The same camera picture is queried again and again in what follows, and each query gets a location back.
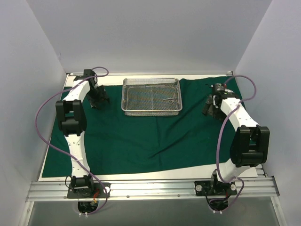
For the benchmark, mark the steel surgical scissors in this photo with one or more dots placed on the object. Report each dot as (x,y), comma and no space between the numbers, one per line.
(172,101)

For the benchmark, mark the front aluminium rail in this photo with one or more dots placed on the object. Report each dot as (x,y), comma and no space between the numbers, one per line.
(149,190)

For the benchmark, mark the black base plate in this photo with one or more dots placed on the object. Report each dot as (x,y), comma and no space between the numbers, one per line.
(209,188)
(97,191)

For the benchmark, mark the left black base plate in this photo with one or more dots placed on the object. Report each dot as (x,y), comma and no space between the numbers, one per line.
(97,191)

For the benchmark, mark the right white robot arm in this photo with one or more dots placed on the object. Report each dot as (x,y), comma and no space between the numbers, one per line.
(250,144)

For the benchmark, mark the back aluminium rail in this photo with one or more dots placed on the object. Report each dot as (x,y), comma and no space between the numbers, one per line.
(169,73)

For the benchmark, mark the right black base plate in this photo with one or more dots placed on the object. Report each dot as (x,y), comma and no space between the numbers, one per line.
(209,188)

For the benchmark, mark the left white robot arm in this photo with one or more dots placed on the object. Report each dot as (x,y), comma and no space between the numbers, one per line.
(72,122)

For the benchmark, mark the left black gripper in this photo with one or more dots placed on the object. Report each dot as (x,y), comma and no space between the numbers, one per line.
(99,96)

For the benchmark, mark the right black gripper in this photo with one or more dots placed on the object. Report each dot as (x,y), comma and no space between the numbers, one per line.
(209,105)

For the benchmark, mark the long steel forceps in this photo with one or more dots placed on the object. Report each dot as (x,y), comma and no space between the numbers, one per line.
(155,85)

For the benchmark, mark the surgical kit tray edge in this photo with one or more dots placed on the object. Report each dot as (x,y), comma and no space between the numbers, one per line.
(138,100)

